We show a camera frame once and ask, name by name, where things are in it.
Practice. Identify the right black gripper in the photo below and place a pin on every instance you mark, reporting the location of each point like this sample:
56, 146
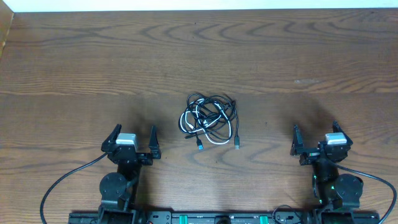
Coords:
297, 149

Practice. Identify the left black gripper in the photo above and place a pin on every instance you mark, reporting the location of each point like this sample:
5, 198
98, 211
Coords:
156, 151

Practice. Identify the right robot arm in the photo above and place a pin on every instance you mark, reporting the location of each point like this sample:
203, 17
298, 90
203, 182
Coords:
339, 194

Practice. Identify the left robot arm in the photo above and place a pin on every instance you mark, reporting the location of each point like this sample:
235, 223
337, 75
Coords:
119, 189

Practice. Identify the wooden side panel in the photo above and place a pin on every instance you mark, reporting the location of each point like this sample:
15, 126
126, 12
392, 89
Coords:
6, 18

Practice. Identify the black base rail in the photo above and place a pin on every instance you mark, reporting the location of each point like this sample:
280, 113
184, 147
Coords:
158, 217

